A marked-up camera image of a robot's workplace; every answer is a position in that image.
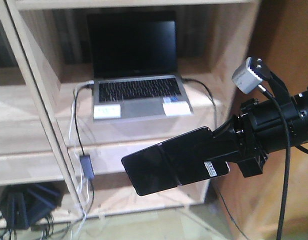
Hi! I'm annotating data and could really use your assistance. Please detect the black foldable phone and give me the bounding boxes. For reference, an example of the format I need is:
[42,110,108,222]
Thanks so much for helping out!
[121,126,229,196]

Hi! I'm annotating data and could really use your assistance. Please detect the white label right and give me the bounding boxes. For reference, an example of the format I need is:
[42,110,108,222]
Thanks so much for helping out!
[163,101,192,117]

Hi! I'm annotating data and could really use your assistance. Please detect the white cable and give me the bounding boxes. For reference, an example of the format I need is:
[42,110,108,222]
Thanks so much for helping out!
[68,80,95,236]

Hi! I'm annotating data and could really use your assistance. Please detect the black cable right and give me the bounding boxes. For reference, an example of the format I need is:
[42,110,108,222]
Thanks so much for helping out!
[181,77,252,240]

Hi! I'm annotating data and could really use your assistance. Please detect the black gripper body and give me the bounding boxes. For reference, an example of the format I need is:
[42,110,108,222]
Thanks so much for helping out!
[238,99,286,178]

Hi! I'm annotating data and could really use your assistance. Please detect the grey laptop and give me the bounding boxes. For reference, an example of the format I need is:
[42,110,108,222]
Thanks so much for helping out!
[87,11,193,121]

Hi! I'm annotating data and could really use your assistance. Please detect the white label left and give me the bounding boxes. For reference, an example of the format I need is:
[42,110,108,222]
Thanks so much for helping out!
[93,104,121,119]

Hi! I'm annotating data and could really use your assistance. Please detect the wooden shelf unit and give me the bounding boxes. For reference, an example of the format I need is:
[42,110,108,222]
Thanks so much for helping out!
[0,0,260,222]

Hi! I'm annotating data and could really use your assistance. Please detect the black cable left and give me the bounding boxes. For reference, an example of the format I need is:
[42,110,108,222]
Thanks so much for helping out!
[74,84,96,213]

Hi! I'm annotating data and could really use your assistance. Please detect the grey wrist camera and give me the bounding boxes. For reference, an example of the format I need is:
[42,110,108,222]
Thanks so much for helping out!
[232,57,270,94]

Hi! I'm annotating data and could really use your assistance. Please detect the black camera cable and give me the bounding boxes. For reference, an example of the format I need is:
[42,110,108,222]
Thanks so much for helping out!
[258,84,294,240]

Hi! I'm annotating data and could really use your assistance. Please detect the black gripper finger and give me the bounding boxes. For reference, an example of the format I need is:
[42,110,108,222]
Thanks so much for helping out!
[212,115,239,139]
[203,144,242,163]

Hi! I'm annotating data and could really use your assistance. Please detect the white label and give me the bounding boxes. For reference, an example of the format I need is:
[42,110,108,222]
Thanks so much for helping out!
[93,104,121,119]
[163,101,192,117]

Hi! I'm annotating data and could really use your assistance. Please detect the black device under shelf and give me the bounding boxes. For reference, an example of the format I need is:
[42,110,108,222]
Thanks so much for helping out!
[0,182,63,230]

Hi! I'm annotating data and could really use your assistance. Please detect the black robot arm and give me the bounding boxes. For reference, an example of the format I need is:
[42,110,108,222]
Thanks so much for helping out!
[202,90,308,178]

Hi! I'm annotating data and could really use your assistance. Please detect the grey adapter dongle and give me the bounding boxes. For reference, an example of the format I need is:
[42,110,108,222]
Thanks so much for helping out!
[80,155,95,180]

